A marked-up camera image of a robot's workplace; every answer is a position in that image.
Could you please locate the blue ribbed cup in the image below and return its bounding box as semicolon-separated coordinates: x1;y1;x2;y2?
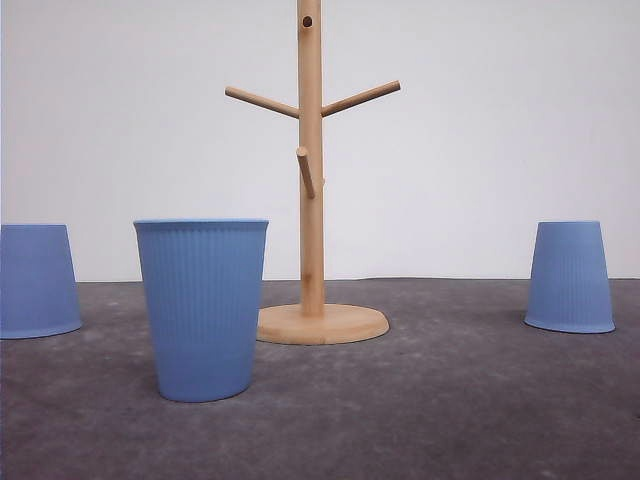
0;224;83;340
133;218;270;403
524;221;616;334

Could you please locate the wooden mug tree stand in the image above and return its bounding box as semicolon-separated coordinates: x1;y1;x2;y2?
224;0;401;345

